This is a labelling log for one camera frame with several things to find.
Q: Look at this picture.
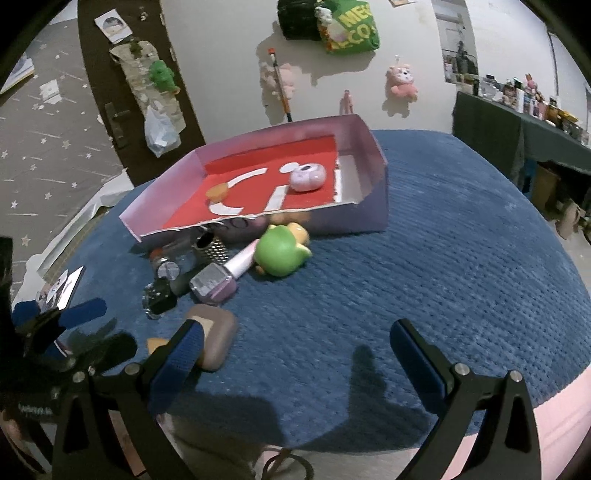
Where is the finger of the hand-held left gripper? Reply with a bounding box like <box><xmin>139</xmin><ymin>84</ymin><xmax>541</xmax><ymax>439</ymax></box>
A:
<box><xmin>11</xmin><ymin>300</ymin><xmax>47</xmax><ymax>334</ymax></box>
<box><xmin>44</xmin><ymin>298</ymin><xmax>108</xmax><ymax>330</ymax></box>

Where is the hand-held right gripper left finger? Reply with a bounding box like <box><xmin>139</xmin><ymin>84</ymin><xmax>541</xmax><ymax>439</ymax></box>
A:
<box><xmin>51</xmin><ymin>318</ymin><xmax>206</xmax><ymax>480</ymax></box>

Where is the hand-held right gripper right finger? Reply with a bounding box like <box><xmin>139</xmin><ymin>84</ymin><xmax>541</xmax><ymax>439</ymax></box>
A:
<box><xmin>390</xmin><ymin>318</ymin><xmax>543</xmax><ymax>480</ymax></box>

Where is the brown earbud case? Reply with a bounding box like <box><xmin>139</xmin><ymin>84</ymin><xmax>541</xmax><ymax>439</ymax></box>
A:
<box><xmin>185</xmin><ymin>304</ymin><xmax>239</xmax><ymax>372</ymax></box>

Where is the dark glass bottle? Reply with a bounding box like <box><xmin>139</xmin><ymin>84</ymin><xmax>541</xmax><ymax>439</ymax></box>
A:
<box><xmin>143</xmin><ymin>272</ymin><xmax>199</xmax><ymax>320</ymax></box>

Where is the pink nail polish bottle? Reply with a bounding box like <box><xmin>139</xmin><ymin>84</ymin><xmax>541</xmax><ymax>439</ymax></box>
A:
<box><xmin>189</xmin><ymin>239</ymin><xmax>260</xmax><ymax>305</ymax></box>

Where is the glass jar with grater lid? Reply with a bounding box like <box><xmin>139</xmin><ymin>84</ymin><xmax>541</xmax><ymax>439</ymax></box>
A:
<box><xmin>161</xmin><ymin>231</ymin><xmax>232</xmax><ymax>273</ymax></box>

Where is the green star-shaped toy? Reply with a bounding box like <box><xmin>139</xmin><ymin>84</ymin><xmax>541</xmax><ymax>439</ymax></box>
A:
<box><xmin>254</xmin><ymin>223</ymin><xmax>312</xmax><ymax>278</ymax></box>

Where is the cardboard box with red lining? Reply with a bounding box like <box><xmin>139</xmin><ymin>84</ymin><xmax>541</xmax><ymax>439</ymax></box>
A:
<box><xmin>119</xmin><ymin>114</ymin><xmax>389</xmax><ymax>244</ymax></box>

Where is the smartphone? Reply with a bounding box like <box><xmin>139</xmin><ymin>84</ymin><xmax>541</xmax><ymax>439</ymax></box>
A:
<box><xmin>37</xmin><ymin>265</ymin><xmax>86</xmax><ymax>319</ymax></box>

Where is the white plastic sheet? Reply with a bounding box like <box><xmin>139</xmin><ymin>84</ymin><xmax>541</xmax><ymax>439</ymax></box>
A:
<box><xmin>9</xmin><ymin>171</ymin><xmax>153</xmax><ymax>296</ymax></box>

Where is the pink bed sheet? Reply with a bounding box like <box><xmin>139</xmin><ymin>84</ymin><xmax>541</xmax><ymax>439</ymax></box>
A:
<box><xmin>462</xmin><ymin>383</ymin><xmax>591</xmax><ymax>480</ymax></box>

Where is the clear plastic bag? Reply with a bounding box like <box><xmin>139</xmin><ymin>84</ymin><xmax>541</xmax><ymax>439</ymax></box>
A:
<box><xmin>144</xmin><ymin>105</ymin><xmax>182</xmax><ymax>158</ymax></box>

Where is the pink round device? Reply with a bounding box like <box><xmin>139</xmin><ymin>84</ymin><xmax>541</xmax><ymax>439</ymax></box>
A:
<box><xmin>288</xmin><ymin>164</ymin><xmax>328</xmax><ymax>192</ymax></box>

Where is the cardboard carton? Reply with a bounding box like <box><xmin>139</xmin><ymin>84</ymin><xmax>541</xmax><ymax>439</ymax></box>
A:
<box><xmin>531</xmin><ymin>161</ymin><xmax>561</xmax><ymax>210</ymax></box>

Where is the green plush toy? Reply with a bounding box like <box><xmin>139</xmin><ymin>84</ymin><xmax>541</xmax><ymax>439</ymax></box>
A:
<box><xmin>148</xmin><ymin>60</ymin><xmax>181</xmax><ymax>95</ymax></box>

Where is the table with green cloth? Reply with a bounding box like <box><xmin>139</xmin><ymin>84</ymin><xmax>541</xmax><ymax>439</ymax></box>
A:
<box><xmin>452</xmin><ymin>91</ymin><xmax>591</xmax><ymax>195</ymax></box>

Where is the pink bear plush toy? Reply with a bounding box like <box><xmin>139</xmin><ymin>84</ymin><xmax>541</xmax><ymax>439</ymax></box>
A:
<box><xmin>385</xmin><ymin>62</ymin><xmax>419</xmax><ymax>102</ymax></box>

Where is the row of small table items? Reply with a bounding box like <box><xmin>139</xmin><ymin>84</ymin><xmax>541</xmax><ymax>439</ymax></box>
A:
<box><xmin>475</xmin><ymin>73</ymin><xmax>591</xmax><ymax>144</ymax></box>

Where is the white picture card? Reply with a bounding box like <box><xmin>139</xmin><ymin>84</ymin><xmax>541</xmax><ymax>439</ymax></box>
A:
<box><xmin>95</xmin><ymin>13</ymin><xmax>132</xmax><ymax>43</ymax></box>

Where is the light pink plush toy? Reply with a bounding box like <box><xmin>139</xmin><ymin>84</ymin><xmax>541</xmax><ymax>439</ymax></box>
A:
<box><xmin>259</xmin><ymin>62</ymin><xmax>296</xmax><ymax>100</ymax></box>

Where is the green printed bag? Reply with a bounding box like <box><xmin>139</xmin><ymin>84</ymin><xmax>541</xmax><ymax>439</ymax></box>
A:
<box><xmin>318</xmin><ymin>0</ymin><xmax>382</xmax><ymax>55</ymax></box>

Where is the black bag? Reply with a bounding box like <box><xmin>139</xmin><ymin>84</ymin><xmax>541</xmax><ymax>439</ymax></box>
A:
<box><xmin>277</xmin><ymin>0</ymin><xmax>324</xmax><ymax>41</ymax></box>

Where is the black cable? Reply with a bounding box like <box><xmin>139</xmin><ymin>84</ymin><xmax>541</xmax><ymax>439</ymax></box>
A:
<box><xmin>259</xmin><ymin>445</ymin><xmax>315</xmax><ymax>480</ymax></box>

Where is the orange handled brush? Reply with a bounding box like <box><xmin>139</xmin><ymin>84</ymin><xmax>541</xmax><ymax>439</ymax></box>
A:
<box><xmin>268</xmin><ymin>47</ymin><xmax>294</xmax><ymax>123</ymax></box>

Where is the wall mirror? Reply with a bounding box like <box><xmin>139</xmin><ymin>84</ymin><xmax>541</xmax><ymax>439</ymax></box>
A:
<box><xmin>431</xmin><ymin>0</ymin><xmax>481</xmax><ymax>86</ymax></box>

